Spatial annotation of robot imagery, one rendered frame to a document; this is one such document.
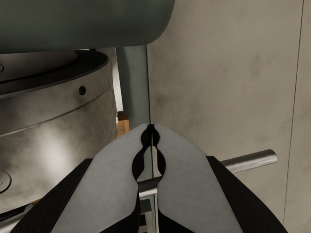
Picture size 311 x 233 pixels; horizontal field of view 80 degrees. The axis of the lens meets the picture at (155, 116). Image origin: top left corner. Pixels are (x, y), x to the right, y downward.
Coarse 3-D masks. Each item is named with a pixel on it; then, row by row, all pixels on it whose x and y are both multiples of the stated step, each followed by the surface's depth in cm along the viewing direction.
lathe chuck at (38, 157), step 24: (48, 120) 19; (72, 120) 21; (96, 120) 25; (0, 144) 17; (24, 144) 18; (48, 144) 20; (72, 144) 22; (96, 144) 25; (0, 168) 18; (24, 168) 19; (48, 168) 20; (72, 168) 23; (0, 192) 19; (24, 192) 20
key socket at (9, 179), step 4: (0, 172) 18; (4, 172) 18; (0, 176) 18; (4, 176) 18; (8, 176) 18; (0, 180) 18; (4, 180) 18; (8, 180) 19; (0, 184) 18; (4, 184) 19; (8, 184) 19; (0, 188) 19; (4, 188) 19
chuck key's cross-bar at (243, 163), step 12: (240, 156) 16; (252, 156) 15; (264, 156) 15; (276, 156) 15; (228, 168) 15; (240, 168) 15; (252, 168) 15; (144, 180) 15; (156, 180) 14; (144, 192) 14; (156, 192) 14; (0, 228) 13
